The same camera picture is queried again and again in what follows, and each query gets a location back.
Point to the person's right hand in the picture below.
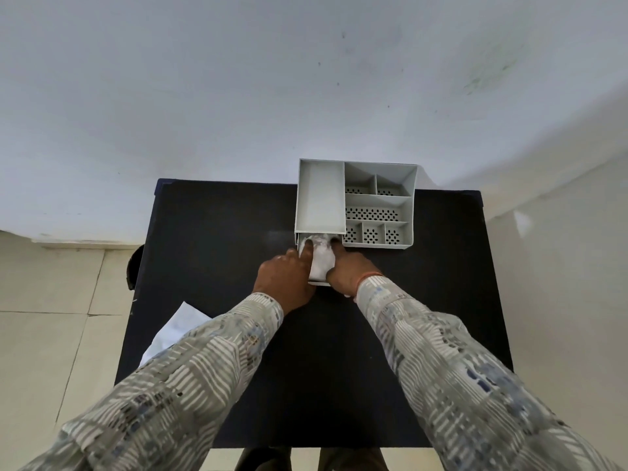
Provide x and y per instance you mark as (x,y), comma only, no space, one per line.
(351,272)

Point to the person's left hand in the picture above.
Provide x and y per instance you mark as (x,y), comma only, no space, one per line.
(282,279)

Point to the person's right fingers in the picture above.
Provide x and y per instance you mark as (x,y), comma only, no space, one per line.
(337,247)

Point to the person's left fingers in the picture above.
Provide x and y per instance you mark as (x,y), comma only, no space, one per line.
(307,250)

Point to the white cloth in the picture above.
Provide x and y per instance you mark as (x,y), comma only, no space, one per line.
(323,262)

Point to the white organizer drawer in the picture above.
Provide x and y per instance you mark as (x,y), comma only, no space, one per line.
(319,282)

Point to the person's left forearm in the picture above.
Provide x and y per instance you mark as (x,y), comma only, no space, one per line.
(186,387)

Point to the person's right forearm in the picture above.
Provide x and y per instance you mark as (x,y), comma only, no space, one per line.
(461,387)

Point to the orange wrist thread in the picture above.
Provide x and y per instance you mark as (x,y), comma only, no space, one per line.
(371,276)

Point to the white plastic desk organizer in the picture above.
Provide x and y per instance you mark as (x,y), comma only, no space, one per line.
(378,210)

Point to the white paper sheet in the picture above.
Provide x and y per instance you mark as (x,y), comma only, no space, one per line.
(171,331)

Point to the black round object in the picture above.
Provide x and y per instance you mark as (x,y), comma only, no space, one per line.
(136,267)

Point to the person's right leg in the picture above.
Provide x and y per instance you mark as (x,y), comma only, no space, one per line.
(353,460)

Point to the person's leg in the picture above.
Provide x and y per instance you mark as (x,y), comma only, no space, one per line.
(265,460)
(353,460)

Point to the person's left leg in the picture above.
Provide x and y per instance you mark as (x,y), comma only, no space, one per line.
(265,460)

